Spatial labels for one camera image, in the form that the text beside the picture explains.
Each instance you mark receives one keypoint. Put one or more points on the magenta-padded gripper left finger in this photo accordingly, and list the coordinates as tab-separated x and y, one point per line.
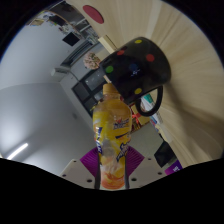
86	161

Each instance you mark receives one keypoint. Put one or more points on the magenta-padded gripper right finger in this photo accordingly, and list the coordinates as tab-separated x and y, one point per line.
135	163

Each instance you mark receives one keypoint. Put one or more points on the yellow-label orange drink bottle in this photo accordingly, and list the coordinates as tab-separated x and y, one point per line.
111	140

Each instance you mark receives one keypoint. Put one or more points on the black office chair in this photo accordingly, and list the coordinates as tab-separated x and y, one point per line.
165	154

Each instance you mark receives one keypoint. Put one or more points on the purple sign board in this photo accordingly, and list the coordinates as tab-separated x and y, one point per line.
173	168

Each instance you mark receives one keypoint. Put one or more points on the yellow gift box red ribbon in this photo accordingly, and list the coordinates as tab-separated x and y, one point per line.
138	117

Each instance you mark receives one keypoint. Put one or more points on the ceiling tube light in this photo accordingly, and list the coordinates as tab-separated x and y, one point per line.
17	151

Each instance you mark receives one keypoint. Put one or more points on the black polka-dot mug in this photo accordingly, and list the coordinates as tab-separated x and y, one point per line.
140	66

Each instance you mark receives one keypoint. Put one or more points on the flower bouquet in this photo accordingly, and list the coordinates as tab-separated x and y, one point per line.
91	61

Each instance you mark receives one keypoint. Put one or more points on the manila paper envelope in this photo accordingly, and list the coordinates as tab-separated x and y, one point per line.
106	42

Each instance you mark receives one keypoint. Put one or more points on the black computer monitor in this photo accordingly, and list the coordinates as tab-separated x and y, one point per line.
71	38

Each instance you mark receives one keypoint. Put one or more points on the long wooden side desk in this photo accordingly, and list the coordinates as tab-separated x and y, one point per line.
66	20

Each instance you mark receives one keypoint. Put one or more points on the flat round red coaster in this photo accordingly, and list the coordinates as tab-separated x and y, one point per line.
93	14

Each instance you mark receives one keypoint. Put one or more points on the white wall air conditioner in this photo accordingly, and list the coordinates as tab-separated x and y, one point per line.
60	73

